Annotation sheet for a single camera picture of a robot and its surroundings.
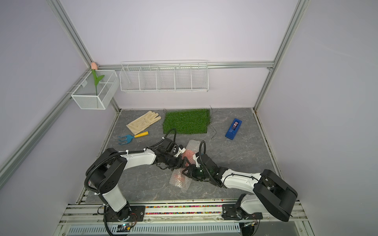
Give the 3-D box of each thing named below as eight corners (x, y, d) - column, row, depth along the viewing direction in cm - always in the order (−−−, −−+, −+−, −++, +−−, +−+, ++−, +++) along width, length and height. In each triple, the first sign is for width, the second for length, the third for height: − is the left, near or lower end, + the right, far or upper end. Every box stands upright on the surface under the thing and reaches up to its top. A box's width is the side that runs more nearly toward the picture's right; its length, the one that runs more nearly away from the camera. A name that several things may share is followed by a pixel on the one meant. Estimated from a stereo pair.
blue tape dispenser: (225, 137, 106) (227, 131, 101) (232, 123, 114) (234, 117, 109) (234, 140, 104) (236, 135, 99) (240, 126, 112) (242, 120, 107)
